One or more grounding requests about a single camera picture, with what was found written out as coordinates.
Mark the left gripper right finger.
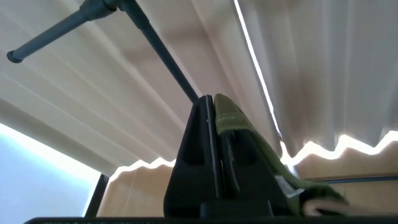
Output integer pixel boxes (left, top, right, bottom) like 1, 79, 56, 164
218, 129, 290, 216

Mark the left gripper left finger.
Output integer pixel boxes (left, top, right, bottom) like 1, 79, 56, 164
163, 94, 226, 218

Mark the green long-sleeved shirt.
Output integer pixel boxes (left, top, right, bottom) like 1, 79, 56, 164
213, 93, 351, 218

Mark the black clothes rack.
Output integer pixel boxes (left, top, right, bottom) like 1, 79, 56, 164
6, 0, 398, 185

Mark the window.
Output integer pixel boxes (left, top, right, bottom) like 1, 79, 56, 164
0, 122, 110, 219

